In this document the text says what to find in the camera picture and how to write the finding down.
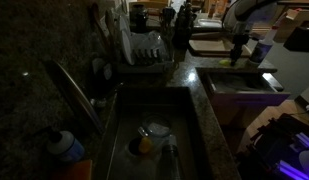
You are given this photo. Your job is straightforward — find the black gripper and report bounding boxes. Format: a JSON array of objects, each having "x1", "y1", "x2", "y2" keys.
[{"x1": 230, "y1": 30, "x2": 250, "y2": 67}]

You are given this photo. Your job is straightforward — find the yellow-green sponge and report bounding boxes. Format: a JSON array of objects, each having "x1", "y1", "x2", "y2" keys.
[{"x1": 218, "y1": 58, "x2": 232, "y2": 67}]

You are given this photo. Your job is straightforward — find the white open drawer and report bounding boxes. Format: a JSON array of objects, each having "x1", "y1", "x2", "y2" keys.
[{"x1": 201, "y1": 70, "x2": 292, "y2": 108}]

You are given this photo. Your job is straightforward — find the orange sponge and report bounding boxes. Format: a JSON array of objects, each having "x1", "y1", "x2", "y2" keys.
[{"x1": 53, "y1": 159, "x2": 94, "y2": 180}]

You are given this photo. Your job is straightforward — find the wooden cutting board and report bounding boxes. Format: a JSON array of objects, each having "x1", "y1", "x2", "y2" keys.
[{"x1": 188, "y1": 37, "x2": 252, "y2": 58}]

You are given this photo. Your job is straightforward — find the white spray bottle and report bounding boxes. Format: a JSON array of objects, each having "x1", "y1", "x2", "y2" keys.
[{"x1": 249, "y1": 25, "x2": 279, "y2": 67}]

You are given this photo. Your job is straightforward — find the metal tray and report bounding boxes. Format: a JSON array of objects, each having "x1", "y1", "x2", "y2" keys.
[{"x1": 193, "y1": 18, "x2": 224, "y2": 33}]

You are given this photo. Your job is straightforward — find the black knife block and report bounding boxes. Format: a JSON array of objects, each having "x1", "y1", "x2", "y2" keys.
[{"x1": 173, "y1": 0, "x2": 196, "y2": 49}]

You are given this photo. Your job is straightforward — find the black box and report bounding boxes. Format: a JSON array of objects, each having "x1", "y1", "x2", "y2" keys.
[{"x1": 283, "y1": 20, "x2": 309, "y2": 53}]

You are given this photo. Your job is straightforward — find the cardboard box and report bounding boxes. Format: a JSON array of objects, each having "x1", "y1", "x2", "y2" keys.
[{"x1": 277, "y1": 7, "x2": 309, "y2": 43}]

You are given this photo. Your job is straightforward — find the white dish rack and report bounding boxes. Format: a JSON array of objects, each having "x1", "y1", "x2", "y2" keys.
[{"x1": 116, "y1": 29, "x2": 176, "y2": 74}]

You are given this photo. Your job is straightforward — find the black equipment with purple lights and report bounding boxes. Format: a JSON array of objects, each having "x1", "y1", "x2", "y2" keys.
[{"x1": 238, "y1": 112, "x2": 309, "y2": 180}]

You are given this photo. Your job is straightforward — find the dark coffee jar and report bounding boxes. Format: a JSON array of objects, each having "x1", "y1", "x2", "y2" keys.
[{"x1": 129, "y1": 3, "x2": 149, "y2": 34}]

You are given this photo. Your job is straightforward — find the large white plate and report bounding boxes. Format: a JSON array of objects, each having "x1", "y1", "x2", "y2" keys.
[{"x1": 120, "y1": 29, "x2": 136, "y2": 67}]

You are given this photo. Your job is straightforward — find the small white plate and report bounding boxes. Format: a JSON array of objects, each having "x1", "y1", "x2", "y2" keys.
[{"x1": 118, "y1": 14, "x2": 132, "y2": 36}]

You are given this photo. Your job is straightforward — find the stainless steel sink basin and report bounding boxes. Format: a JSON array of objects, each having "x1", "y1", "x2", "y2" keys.
[{"x1": 93, "y1": 85, "x2": 210, "y2": 180}]

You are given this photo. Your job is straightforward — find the clear plastic bottle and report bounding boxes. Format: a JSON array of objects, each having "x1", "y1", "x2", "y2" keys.
[{"x1": 160, "y1": 134, "x2": 184, "y2": 180}]

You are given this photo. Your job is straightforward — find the small yellow round object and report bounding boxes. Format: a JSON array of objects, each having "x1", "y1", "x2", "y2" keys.
[{"x1": 138, "y1": 135, "x2": 154, "y2": 155}]

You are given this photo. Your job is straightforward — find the chrome kitchen faucet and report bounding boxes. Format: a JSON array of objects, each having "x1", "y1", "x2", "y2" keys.
[{"x1": 48, "y1": 59, "x2": 107, "y2": 135}]

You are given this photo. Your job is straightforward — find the white soap dispenser bottle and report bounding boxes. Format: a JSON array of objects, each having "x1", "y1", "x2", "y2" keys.
[{"x1": 43, "y1": 128, "x2": 86, "y2": 164}]

